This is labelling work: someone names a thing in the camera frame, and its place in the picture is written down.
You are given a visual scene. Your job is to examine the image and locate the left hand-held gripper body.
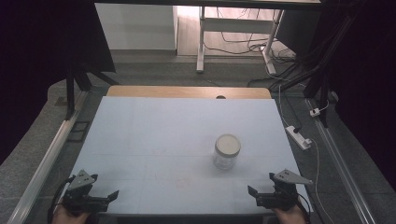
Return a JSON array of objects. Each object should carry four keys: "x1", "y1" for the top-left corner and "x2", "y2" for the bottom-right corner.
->
[{"x1": 63, "y1": 169, "x2": 110, "y2": 216}]

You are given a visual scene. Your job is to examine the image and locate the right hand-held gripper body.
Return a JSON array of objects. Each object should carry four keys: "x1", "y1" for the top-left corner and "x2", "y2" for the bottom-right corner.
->
[{"x1": 256, "y1": 168, "x2": 314, "y2": 211}]

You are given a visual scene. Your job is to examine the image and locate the clear glass jar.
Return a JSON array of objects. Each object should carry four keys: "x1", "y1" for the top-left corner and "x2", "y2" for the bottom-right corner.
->
[{"x1": 212, "y1": 148, "x2": 240, "y2": 171}]

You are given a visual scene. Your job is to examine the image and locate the beige round jar lid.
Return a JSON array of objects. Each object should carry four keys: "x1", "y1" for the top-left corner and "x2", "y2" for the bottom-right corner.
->
[{"x1": 215, "y1": 133, "x2": 242, "y2": 158}]

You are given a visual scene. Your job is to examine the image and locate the person's right hand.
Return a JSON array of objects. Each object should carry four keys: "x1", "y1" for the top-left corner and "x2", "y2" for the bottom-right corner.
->
[{"x1": 272, "y1": 204, "x2": 308, "y2": 224}]

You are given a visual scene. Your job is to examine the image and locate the person's left hand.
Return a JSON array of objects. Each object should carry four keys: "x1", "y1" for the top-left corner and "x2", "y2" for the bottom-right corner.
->
[{"x1": 50, "y1": 204, "x2": 91, "y2": 224}]

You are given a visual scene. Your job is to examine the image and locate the white power strip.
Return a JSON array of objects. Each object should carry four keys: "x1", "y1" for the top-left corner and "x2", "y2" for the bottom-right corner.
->
[{"x1": 285, "y1": 125, "x2": 313, "y2": 151}]

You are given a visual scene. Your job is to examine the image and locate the black metal stand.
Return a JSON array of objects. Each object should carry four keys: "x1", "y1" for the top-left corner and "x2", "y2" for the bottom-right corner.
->
[
  {"x1": 64, "y1": 60, "x2": 120, "y2": 121},
  {"x1": 270, "y1": 12, "x2": 362, "y2": 129}
]

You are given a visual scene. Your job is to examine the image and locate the wooden table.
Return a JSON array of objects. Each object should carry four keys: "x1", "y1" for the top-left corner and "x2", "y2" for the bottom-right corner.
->
[{"x1": 106, "y1": 85, "x2": 273, "y2": 100}]

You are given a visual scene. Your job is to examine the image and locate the black curtain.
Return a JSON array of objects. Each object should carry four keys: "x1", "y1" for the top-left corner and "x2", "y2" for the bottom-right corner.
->
[
  {"x1": 320, "y1": 0, "x2": 396, "y2": 191},
  {"x1": 0, "y1": 0, "x2": 117, "y2": 166}
]

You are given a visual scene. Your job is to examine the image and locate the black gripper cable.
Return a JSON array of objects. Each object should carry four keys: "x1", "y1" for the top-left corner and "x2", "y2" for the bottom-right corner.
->
[
  {"x1": 295, "y1": 195, "x2": 313, "y2": 224},
  {"x1": 47, "y1": 175, "x2": 77, "y2": 224}
]

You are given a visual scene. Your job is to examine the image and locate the white cable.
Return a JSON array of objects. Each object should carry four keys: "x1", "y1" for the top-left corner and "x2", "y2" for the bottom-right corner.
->
[{"x1": 309, "y1": 138, "x2": 336, "y2": 224}]

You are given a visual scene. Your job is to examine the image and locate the metal rail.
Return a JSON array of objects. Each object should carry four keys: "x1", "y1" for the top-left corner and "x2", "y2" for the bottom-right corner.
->
[
  {"x1": 6, "y1": 90, "x2": 91, "y2": 224},
  {"x1": 305, "y1": 97, "x2": 378, "y2": 224}
]

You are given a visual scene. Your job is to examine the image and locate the tangle of floor cables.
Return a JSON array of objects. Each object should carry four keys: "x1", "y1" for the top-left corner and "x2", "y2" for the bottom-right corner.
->
[{"x1": 204, "y1": 7, "x2": 309, "y2": 88}]

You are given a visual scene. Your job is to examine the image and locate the white desk frame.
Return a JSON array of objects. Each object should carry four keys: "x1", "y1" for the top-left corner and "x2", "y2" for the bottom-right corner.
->
[{"x1": 195, "y1": 6, "x2": 285, "y2": 76}]

